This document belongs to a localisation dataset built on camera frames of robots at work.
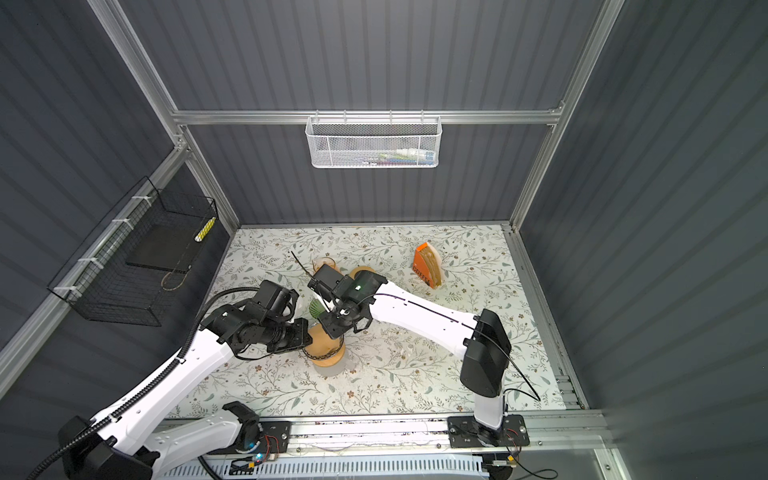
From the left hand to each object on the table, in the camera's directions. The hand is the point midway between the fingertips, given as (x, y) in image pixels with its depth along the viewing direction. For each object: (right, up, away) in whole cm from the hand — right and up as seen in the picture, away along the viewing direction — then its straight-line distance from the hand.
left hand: (314, 340), depth 75 cm
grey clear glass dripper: (+4, -3, -3) cm, 5 cm away
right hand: (+5, +3, 0) cm, 6 cm away
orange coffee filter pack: (+32, +18, +22) cm, 43 cm away
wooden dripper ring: (+4, -5, 0) cm, 7 cm away
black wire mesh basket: (-44, +19, -3) cm, 48 cm away
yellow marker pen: (-32, +29, +7) cm, 43 cm away
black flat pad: (-38, +24, +2) cm, 45 cm away
